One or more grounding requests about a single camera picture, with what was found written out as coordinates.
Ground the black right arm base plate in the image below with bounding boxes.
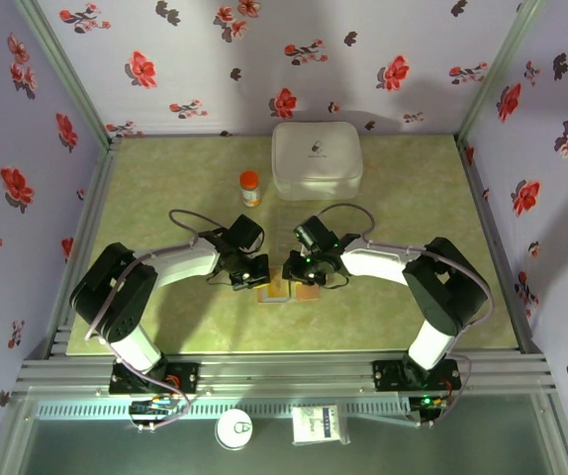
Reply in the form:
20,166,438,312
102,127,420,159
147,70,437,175
371,359,463,392

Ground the round white lid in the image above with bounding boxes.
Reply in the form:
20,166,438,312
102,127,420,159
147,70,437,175
215,408,254,451

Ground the grey slotted cable duct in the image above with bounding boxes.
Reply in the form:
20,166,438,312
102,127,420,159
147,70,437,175
34,401,417,421

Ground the lilac right arm cable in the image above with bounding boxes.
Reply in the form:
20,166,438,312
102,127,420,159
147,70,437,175
317,202,493,428

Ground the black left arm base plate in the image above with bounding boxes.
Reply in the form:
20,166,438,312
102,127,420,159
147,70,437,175
109,362,201,396

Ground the white zipped medicine pouch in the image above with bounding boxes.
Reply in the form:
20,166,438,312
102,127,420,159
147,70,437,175
270,121,364,202

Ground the small electronics board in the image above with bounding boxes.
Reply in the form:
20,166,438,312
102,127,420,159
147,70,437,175
409,393,451,428
129,393,189,432

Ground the white packet in plastic bag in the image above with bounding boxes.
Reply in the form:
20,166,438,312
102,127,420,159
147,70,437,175
291,405,350,446

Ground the gold credit card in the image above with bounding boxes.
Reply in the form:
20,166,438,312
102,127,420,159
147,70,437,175
262,267,291,303

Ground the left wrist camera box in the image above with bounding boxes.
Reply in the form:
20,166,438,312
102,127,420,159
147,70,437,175
237,215,266,251

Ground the brown leather card holder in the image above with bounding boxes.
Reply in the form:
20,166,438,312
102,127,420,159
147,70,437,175
255,265,324,306

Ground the orange capped pill bottle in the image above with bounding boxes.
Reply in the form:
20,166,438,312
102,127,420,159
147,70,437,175
239,170,262,209

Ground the aluminium frame post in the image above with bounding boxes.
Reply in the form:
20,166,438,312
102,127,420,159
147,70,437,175
13,0,123,149
455,0,547,144

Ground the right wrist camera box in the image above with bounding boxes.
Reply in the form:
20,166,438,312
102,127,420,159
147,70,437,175
292,221,321,251

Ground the aluminium frame cross rail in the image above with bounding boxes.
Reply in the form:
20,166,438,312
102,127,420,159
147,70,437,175
10,351,558,398

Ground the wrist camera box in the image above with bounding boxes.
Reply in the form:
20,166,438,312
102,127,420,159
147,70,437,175
292,221,321,251
237,215,266,251

